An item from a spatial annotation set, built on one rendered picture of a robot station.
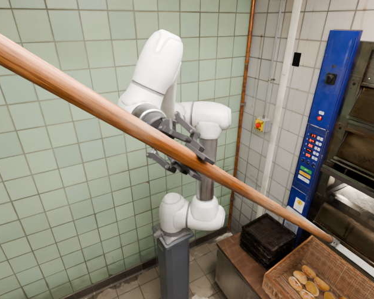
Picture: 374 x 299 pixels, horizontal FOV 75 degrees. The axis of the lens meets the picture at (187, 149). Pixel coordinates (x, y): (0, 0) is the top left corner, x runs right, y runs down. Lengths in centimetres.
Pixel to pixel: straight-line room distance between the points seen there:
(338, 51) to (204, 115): 85
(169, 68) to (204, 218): 95
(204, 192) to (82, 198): 98
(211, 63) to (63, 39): 99
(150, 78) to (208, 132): 60
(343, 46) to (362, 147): 56
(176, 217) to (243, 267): 79
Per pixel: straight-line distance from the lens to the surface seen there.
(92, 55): 164
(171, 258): 169
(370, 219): 182
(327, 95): 169
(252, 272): 204
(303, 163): 189
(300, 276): 204
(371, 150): 168
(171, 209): 145
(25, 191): 191
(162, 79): 69
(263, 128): 201
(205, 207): 140
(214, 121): 120
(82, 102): 35
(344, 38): 165
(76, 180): 189
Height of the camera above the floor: 220
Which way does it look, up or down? 28 degrees down
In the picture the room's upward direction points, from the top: straight up
